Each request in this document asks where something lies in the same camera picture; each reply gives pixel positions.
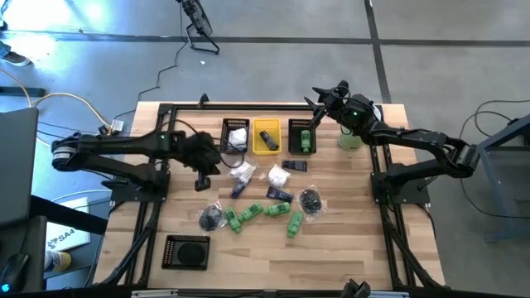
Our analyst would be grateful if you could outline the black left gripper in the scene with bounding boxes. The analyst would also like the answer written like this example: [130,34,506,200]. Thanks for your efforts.
[181,131,223,192]

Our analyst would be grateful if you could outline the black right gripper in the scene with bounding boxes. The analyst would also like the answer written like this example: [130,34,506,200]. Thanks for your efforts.
[304,85,377,133]

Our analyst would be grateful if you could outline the dark blue toiletry tube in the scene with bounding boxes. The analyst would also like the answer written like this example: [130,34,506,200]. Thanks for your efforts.
[282,160,309,173]
[229,178,248,199]
[265,185,295,204]
[258,129,281,151]

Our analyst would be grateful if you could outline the bagged black toiletry item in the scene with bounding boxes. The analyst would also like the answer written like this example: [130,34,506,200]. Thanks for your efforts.
[197,201,227,233]
[296,185,328,216]

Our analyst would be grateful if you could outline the black round disc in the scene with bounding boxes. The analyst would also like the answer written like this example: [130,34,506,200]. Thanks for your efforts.
[176,242,207,266]

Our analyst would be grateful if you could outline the small black plastic basket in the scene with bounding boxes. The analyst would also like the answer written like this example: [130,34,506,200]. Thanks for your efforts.
[287,118,317,156]
[221,118,251,155]

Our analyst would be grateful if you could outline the yellow plastic basket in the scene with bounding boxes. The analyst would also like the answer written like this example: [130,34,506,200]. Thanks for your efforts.
[253,118,283,156]

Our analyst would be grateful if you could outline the wide black plastic basket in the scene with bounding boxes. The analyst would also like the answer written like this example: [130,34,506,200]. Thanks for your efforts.
[160,234,211,273]

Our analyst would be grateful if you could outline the black desk bar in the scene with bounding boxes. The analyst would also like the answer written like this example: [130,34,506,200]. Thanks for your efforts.
[31,194,109,236]

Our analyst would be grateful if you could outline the black floor fan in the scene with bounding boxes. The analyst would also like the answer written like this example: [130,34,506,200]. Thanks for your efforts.
[176,0,221,55]

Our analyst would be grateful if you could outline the white cardboard box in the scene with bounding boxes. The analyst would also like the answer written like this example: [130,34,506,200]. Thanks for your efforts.
[44,196,91,252]

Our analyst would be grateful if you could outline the white and yellow object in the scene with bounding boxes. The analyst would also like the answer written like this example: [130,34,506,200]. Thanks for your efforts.
[43,249,72,274]

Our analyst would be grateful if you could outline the grey flat panel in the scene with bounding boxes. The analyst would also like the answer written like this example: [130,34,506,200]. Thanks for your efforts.
[0,106,41,228]

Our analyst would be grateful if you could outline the black floor bar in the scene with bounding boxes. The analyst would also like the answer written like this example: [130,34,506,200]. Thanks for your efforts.
[0,85,46,99]

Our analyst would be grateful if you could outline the black computer mouse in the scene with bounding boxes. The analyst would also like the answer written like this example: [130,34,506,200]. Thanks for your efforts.
[0,252,30,293]

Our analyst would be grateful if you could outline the person's shoe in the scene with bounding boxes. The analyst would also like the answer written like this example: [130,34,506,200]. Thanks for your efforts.
[0,39,32,68]

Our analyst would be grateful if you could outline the black aluminium table frame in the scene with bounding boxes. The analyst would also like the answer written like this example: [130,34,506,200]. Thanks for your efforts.
[93,102,446,291]

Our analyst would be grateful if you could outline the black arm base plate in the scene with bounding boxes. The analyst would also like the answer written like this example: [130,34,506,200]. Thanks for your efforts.
[370,171,431,205]
[109,170,171,204]

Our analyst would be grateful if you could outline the black fan cable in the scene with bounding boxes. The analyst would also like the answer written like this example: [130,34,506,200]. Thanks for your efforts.
[111,3,186,123]

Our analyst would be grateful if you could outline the yellow floor cable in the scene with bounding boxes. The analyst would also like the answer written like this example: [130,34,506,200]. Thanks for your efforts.
[0,68,113,148]

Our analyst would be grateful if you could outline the blue-grey cart frame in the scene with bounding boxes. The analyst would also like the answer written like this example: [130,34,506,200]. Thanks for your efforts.
[475,113,530,243]

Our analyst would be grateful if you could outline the black floor cable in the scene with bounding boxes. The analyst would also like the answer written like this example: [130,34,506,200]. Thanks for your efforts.
[455,99,530,220]

